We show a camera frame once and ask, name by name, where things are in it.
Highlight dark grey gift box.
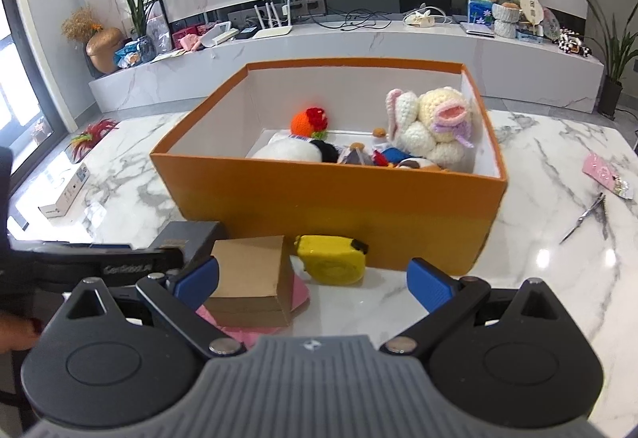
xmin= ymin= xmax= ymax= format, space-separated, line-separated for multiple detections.
xmin=150 ymin=221 xmax=228 ymax=265

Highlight gold cardboard box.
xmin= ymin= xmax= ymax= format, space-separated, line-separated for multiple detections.
xmin=205 ymin=236 xmax=294 ymax=322

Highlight yellow tape measure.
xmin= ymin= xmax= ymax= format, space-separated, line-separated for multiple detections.
xmin=294 ymin=235 xmax=369 ymax=286

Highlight pink leather card wallet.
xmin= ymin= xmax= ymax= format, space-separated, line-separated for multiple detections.
xmin=196 ymin=273 xmax=310 ymax=348

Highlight sailor dog plush toy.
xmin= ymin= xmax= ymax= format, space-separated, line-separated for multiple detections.
xmin=372 ymin=128 xmax=440 ymax=170

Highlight cream crochet sheep doll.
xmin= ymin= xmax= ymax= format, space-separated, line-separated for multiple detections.
xmin=385 ymin=86 xmax=474 ymax=169

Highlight white plush penguin toy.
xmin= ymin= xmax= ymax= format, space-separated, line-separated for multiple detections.
xmin=250 ymin=134 xmax=340 ymax=164

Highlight pink illustrated card box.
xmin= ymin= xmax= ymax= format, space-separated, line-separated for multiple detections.
xmin=337 ymin=142 xmax=374 ymax=166

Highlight person left hand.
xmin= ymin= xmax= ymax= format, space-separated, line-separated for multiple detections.
xmin=0 ymin=312 xmax=44 ymax=355

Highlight red feather decoration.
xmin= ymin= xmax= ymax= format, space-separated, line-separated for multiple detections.
xmin=65 ymin=118 xmax=118 ymax=164

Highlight large orange cardboard box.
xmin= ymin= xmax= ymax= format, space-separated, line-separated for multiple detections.
xmin=150 ymin=57 xmax=507 ymax=275

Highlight metal scissors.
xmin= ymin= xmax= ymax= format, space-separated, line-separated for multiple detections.
xmin=559 ymin=193 xmax=606 ymax=245

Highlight orange red crochet toy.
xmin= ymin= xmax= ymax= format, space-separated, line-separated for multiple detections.
xmin=290 ymin=107 xmax=329 ymax=140

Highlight white marble tv cabinet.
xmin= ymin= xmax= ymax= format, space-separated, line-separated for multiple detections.
xmin=87 ymin=21 xmax=606 ymax=116

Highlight golden vase with dried flowers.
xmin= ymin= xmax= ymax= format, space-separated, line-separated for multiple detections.
xmin=61 ymin=6 xmax=124 ymax=75

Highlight white power strip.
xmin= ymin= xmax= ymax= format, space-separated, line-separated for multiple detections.
xmin=402 ymin=3 xmax=453 ymax=28

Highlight cow figurine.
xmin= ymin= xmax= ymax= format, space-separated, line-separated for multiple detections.
xmin=557 ymin=28 xmax=591 ymax=58

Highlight white woven baskets stack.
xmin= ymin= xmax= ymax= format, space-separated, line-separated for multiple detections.
xmin=492 ymin=2 xmax=520 ymax=39

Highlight white wifi router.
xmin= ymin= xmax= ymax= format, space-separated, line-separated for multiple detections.
xmin=253 ymin=1 xmax=292 ymax=40

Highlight green plant in glass vase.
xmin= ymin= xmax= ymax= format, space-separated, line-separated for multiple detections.
xmin=126 ymin=0 xmax=158 ymax=63

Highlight potted plant right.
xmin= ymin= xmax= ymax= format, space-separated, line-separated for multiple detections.
xmin=585 ymin=0 xmax=637 ymax=120

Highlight round paper fan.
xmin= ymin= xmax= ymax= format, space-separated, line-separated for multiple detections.
xmin=520 ymin=0 xmax=544 ymax=35

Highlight pink keychain card package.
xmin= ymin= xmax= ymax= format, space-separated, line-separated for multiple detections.
xmin=582 ymin=153 xmax=634 ymax=200

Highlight black cables bundle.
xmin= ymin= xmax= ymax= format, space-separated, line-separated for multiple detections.
xmin=310 ymin=7 xmax=395 ymax=32

